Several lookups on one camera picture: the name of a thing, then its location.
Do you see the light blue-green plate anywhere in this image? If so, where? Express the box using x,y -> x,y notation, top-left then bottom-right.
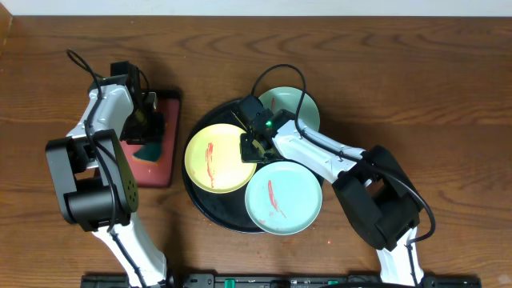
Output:
245,162 -> 322,235

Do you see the yellow plate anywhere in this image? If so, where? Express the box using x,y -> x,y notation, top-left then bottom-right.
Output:
184,123 -> 257,194

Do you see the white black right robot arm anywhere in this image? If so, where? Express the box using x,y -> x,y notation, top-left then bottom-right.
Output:
235,109 -> 431,286

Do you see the green plate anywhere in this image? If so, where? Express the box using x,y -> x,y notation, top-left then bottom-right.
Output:
258,86 -> 320,131

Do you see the black rectangular water tray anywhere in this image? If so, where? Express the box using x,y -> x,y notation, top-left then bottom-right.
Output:
94,90 -> 182,189

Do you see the green yellow sponge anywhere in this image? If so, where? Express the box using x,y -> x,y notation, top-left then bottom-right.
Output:
133,142 -> 162,163

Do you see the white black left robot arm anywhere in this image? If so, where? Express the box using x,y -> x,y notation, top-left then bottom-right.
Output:
45,84 -> 171,287

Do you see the round black tray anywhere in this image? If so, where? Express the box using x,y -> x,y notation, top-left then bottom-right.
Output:
182,98 -> 326,234

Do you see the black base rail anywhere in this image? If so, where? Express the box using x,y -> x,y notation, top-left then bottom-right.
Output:
80,273 -> 482,288

